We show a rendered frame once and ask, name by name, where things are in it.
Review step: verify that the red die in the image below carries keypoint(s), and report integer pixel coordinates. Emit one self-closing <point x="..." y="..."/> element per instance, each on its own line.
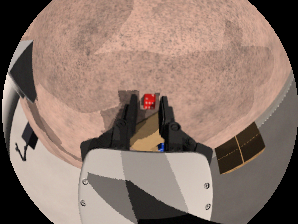
<point x="149" y="101"/>

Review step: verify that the tan flat mat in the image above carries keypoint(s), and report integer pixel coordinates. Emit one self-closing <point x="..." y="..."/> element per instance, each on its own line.
<point x="147" y="135"/>

